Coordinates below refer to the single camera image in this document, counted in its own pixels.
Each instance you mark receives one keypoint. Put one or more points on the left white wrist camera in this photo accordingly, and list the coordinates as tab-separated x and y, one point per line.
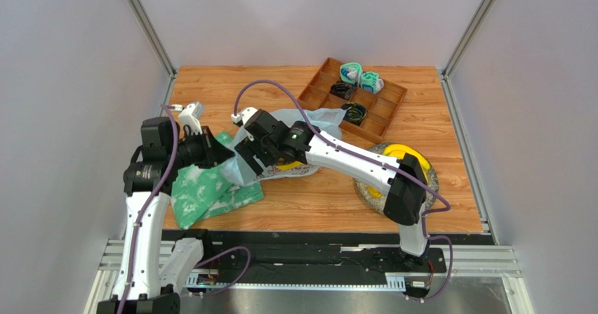
190	116

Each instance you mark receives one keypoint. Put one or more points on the translucent printed plastic bag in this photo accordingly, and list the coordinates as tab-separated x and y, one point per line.
324	120

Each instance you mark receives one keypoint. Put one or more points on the single yellow fake banana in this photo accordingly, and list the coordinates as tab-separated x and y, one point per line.
290	166

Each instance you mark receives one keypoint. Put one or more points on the black item in tray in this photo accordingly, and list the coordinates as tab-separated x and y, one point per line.
343	90

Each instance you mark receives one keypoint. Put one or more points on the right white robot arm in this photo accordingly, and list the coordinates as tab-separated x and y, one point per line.
402	181

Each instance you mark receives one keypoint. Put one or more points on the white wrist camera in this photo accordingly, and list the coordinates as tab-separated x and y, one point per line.
240	118
190	116

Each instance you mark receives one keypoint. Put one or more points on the brown wooden compartment tray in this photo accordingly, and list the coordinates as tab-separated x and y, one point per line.
369	115

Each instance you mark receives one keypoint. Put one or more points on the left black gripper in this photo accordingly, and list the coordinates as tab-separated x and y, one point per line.
213	152

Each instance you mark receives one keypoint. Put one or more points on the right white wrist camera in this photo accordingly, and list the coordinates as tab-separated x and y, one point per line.
240	118

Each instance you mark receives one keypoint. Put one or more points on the teal white rolled sock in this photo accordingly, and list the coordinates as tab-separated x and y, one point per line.
351	73
371	82

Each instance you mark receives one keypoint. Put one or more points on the green white folded cloth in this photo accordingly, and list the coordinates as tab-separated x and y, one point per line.
198	194

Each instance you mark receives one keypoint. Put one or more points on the aluminium frame rail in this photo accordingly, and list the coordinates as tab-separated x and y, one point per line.
481	277

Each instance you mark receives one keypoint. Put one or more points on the speckled round plate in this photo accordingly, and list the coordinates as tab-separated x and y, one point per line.
373	197

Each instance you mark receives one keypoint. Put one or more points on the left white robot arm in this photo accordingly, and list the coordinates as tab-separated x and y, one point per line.
144	285

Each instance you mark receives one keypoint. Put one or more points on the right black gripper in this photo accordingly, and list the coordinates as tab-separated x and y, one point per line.
255	150

